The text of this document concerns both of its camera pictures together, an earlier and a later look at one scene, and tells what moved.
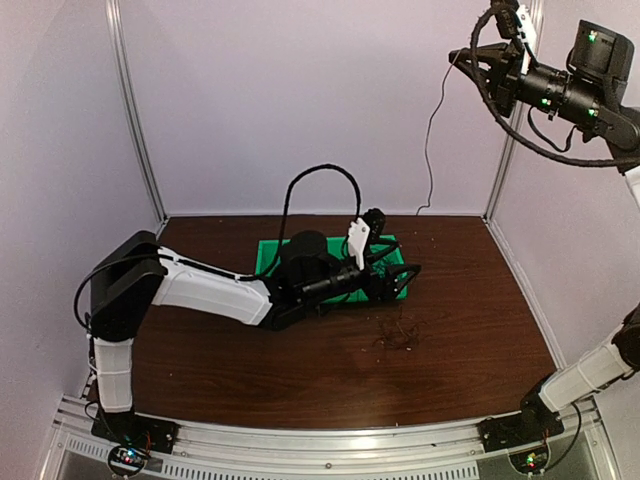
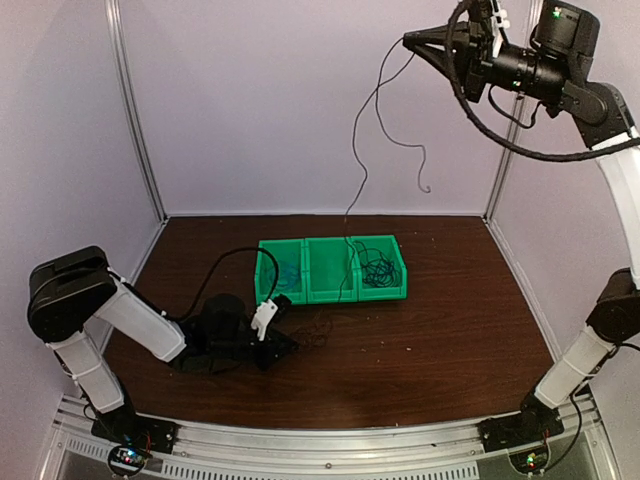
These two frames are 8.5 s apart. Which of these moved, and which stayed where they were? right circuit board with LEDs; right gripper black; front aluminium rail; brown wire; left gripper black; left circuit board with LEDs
Moved: brown wire; right gripper black; left gripper black
Stayed: right circuit board with LEDs; front aluminium rail; left circuit board with LEDs
